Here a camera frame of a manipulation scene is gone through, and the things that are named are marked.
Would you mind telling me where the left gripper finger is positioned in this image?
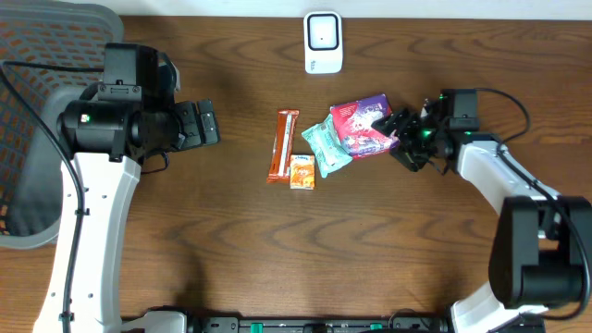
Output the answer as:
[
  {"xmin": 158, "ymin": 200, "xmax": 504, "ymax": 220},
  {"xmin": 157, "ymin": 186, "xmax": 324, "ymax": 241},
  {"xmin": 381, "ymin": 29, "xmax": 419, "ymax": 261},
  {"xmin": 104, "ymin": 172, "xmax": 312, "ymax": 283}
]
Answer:
[
  {"xmin": 196, "ymin": 100, "xmax": 206, "ymax": 145},
  {"xmin": 203, "ymin": 99, "xmax": 220, "ymax": 145}
]

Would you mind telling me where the red purple snack bag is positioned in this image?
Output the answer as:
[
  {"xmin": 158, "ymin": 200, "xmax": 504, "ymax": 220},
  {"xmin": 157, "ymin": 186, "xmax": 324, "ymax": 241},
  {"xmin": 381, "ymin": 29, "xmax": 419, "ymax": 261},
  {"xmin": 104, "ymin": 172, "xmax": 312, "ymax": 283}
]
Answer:
[{"xmin": 329, "ymin": 93, "xmax": 399, "ymax": 159}]

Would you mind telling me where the teal snack packet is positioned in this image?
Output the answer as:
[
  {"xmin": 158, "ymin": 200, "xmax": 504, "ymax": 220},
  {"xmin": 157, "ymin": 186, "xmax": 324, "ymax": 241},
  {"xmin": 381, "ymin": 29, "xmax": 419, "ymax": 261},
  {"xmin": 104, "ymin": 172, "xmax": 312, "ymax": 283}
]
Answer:
[{"xmin": 302, "ymin": 114, "xmax": 352, "ymax": 179}]

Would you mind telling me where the orange red snack bar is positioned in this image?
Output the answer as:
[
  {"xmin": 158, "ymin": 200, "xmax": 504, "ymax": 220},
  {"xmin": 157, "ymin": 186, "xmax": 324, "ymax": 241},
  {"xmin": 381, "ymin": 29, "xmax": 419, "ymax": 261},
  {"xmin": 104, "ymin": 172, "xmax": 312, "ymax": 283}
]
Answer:
[{"xmin": 266, "ymin": 109, "xmax": 300, "ymax": 183}]

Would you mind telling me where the orange snack packet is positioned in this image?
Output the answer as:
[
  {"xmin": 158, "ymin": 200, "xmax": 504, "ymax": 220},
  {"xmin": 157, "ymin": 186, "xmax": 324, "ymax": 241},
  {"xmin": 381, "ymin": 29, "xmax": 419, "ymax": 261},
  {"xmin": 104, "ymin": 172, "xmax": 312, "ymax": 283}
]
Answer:
[{"xmin": 290, "ymin": 154, "xmax": 315, "ymax": 190}]

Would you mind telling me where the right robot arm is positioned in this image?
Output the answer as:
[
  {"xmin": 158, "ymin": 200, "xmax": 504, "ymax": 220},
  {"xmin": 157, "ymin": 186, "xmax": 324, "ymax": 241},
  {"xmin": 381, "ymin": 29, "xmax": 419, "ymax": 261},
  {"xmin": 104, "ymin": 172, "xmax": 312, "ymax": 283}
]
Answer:
[{"xmin": 372, "ymin": 88, "xmax": 591, "ymax": 333}]

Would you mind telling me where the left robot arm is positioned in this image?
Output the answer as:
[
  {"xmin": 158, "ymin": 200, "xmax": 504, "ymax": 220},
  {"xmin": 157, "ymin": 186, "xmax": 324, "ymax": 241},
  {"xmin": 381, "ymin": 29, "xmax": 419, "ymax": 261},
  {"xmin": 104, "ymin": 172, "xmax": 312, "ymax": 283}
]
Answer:
[{"xmin": 33, "ymin": 43, "xmax": 220, "ymax": 332}]

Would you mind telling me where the white barcode scanner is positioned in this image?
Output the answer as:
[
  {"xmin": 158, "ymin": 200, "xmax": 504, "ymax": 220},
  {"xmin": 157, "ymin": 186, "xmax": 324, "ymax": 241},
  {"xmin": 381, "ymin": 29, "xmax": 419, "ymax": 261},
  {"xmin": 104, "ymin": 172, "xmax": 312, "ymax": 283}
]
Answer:
[{"xmin": 303, "ymin": 11, "xmax": 344, "ymax": 74}]

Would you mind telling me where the grey plastic mesh basket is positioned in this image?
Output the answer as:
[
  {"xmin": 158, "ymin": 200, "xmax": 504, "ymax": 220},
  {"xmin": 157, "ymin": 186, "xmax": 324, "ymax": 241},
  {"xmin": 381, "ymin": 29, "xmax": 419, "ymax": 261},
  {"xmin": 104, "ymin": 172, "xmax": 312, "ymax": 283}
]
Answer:
[{"xmin": 1, "ymin": 1, "xmax": 124, "ymax": 249}]

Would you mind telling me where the left black cable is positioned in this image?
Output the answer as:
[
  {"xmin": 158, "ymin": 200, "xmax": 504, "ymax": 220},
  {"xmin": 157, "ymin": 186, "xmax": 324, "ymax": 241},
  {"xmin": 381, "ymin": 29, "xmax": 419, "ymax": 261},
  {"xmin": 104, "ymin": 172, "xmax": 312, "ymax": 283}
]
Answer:
[{"xmin": 0, "ymin": 59, "xmax": 105, "ymax": 333}]

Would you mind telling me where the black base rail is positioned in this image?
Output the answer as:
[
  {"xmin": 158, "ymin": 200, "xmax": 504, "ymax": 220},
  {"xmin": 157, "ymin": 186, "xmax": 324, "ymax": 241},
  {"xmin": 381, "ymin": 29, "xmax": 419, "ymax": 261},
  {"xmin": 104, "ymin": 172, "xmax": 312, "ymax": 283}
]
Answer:
[{"xmin": 120, "ymin": 315, "xmax": 547, "ymax": 333}]

